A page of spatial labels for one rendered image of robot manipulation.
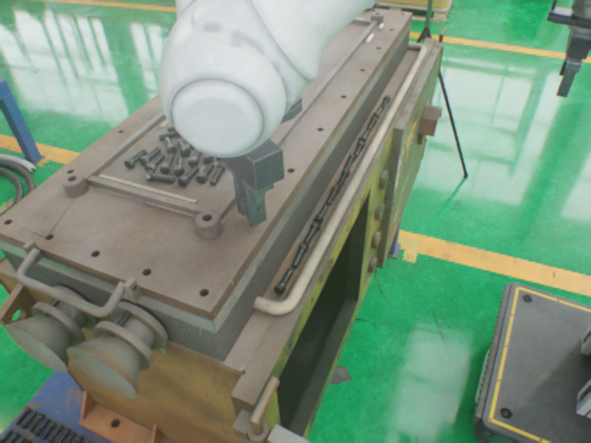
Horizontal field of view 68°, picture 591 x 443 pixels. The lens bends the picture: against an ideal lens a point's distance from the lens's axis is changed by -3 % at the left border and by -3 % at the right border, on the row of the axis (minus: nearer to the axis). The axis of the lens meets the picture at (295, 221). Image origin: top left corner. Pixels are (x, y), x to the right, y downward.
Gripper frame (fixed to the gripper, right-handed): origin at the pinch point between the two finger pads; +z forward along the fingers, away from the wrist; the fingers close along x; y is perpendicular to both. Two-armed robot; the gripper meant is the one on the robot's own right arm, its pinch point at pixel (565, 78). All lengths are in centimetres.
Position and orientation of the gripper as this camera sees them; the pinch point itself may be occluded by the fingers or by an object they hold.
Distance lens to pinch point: 142.0
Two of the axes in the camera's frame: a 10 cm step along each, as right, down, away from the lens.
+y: 8.9, 2.9, -3.5
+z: 0.3, 7.3, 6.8
